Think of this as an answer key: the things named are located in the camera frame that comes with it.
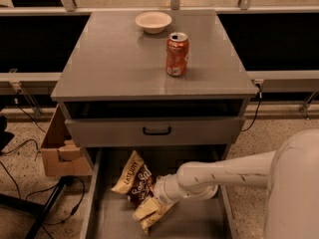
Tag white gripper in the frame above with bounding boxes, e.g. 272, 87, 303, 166
133, 174, 180, 221

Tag brown chip bag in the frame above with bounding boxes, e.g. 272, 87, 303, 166
112, 150, 173, 235

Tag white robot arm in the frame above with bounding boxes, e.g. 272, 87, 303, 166
134, 129, 319, 239

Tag open grey middle drawer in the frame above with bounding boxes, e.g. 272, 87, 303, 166
80, 147, 239, 239

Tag grey top drawer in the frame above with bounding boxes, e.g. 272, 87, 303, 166
66, 117, 244, 147

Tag grey drawer cabinet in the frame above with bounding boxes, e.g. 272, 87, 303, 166
52, 10, 256, 160

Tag cardboard box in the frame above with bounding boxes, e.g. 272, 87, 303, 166
41, 107, 93, 177

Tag black stand legs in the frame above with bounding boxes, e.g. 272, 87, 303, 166
0, 176, 76, 239

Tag orange soda can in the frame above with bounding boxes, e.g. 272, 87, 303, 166
166, 32, 189, 77

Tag white paper bowl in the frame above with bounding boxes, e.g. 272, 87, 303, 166
135, 12, 172, 35

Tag black cable on left floor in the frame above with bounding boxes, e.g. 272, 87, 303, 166
0, 90, 86, 239

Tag black cabinet power cable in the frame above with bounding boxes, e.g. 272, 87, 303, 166
240, 83, 263, 132

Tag metal railing frame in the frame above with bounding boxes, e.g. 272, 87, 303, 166
1, 8, 319, 123

